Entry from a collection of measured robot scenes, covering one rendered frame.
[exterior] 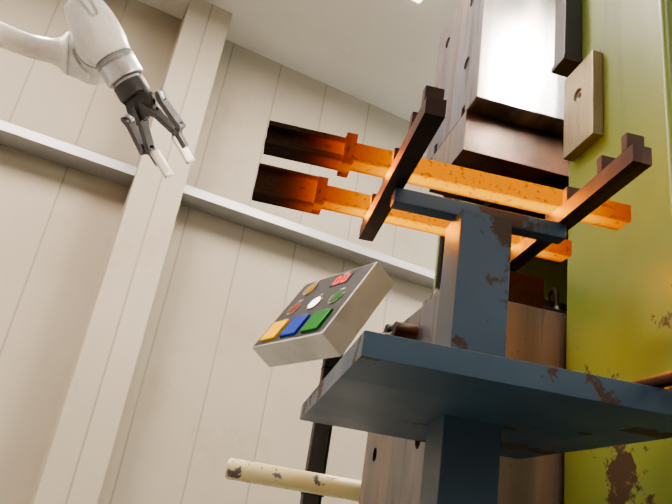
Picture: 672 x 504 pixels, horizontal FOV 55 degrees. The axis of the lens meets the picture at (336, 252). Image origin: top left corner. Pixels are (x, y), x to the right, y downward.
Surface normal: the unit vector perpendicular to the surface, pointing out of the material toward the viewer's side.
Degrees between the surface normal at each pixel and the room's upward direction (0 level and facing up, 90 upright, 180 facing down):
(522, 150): 90
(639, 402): 90
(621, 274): 90
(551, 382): 90
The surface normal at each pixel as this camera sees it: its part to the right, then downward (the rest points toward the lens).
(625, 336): -0.96, -0.22
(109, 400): 0.45, -0.28
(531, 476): 0.22, -0.34
